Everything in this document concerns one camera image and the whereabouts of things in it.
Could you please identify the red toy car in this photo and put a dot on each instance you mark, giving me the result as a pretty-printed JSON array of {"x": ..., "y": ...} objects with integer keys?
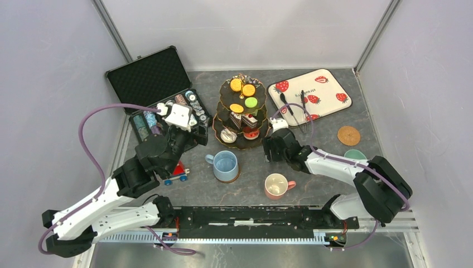
[{"x": 180, "y": 173}]

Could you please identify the amber glass saucer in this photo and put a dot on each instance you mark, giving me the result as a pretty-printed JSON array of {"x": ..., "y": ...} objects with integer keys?
[{"x": 227, "y": 177}]

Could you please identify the cream strawberry serving tray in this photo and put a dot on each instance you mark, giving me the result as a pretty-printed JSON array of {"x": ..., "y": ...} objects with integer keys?
[{"x": 308, "y": 96}]

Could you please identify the strawberry layer cake slice toy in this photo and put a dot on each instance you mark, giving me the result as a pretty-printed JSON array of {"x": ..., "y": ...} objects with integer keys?
[{"x": 249, "y": 121}]

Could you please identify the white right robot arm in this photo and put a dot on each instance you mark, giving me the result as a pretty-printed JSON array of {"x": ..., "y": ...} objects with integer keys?
[{"x": 381, "y": 192}]

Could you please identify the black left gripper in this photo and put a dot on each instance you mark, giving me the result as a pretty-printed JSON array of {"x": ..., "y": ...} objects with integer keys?
[{"x": 193, "y": 140}]

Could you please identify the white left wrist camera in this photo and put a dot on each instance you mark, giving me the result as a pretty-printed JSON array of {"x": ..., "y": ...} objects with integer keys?
[{"x": 175, "y": 115}]

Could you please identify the chocolate cake slice toy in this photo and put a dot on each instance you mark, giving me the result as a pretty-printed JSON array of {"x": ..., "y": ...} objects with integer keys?
[{"x": 236, "y": 118}]

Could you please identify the green toy macaron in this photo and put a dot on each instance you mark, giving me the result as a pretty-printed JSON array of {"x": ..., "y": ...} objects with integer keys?
[{"x": 251, "y": 102}]

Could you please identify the mint green cup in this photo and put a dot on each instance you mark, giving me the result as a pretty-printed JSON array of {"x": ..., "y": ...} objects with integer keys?
[{"x": 354, "y": 154}]

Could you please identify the red strawberry toy tart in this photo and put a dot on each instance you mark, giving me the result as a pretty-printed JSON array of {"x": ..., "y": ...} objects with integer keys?
[{"x": 251, "y": 133}]

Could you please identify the black poker chip case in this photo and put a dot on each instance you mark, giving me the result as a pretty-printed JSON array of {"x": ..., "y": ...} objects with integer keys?
[{"x": 159, "y": 77}]

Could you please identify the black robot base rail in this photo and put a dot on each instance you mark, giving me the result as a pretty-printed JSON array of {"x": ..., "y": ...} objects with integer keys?
[{"x": 254, "y": 224}]

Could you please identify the pink mug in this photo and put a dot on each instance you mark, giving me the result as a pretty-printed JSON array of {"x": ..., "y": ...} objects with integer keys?
[{"x": 276, "y": 185}]

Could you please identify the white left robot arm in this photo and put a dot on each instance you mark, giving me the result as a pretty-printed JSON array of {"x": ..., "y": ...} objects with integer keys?
[{"x": 74, "y": 230}]

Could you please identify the light blue mug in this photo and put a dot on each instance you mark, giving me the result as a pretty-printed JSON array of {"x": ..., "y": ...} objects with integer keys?
[{"x": 223, "y": 161}]

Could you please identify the woven rattan coaster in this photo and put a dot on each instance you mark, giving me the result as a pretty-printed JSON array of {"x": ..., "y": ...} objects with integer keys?
[{"x": 349, "y": 135}]

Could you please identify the white chocolate striped toy donut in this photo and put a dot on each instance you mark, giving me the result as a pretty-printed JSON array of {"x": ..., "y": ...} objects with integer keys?
[{"x": 228, "y": 136}]

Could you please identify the three-tier black gold cake stand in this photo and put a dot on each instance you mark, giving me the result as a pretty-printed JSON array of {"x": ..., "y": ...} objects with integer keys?
[{"x": 222, "y": 118}]

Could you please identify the orange toy macaron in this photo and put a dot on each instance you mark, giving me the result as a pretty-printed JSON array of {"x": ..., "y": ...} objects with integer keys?
[
  {"x": 236, "y": 84},
  {"x": 248, "y": 90},
  {"x": 236, "y": 108}
]

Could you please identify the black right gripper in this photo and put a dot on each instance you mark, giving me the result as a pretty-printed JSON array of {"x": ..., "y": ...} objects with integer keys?
[{"x": 269, "y": 144}]

